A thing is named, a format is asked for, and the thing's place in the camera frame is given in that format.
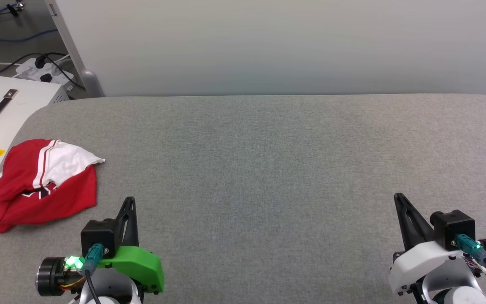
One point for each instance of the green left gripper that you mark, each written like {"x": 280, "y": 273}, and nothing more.
{"x": 137, "y": 264}

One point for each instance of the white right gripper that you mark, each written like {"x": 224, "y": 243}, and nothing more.
{"x": 424, "y": 264}

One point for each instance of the red and white t-shirt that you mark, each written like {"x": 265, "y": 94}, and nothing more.
{"x": 61, "y": 198}

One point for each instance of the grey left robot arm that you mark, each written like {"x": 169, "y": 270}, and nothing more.
{"x": 51, "y": 276}

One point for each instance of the grey partition foot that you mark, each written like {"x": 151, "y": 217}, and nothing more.
{"x": 91, "y": 82}

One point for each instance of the white power strip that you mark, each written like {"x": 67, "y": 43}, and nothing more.
{"x": 44, "y": 71}

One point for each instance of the white partition panel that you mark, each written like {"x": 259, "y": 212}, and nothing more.
{"x": 268, "y": 46}

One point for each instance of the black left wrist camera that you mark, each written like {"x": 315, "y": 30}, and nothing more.
{"x": 98, "y": 234}

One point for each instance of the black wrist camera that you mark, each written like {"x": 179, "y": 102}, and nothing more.
{"x": 98, "y": 234}
{"x": 452, "y": 226}

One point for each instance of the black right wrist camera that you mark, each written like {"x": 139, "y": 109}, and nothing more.
{"x": 452, "y": 226}

